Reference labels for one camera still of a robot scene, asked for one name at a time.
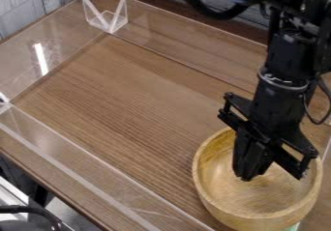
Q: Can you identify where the brown wooden bowl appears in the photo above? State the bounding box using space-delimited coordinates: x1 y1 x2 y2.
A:
192 128 323 231

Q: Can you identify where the green block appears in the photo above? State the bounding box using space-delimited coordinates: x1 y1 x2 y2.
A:
287 222 301 231

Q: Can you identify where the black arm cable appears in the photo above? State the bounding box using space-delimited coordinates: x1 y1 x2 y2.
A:
169 0 251 20

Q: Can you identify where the clear acrylic corner bracket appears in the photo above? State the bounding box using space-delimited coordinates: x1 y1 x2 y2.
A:
82 0 129 34

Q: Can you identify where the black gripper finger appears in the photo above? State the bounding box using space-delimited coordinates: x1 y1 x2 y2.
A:
234 131 258 181
251 142 275 178

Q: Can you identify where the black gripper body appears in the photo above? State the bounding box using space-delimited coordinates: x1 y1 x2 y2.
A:
218 69 319 180

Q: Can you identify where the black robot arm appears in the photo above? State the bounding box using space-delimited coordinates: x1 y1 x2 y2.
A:
219 0 331 181

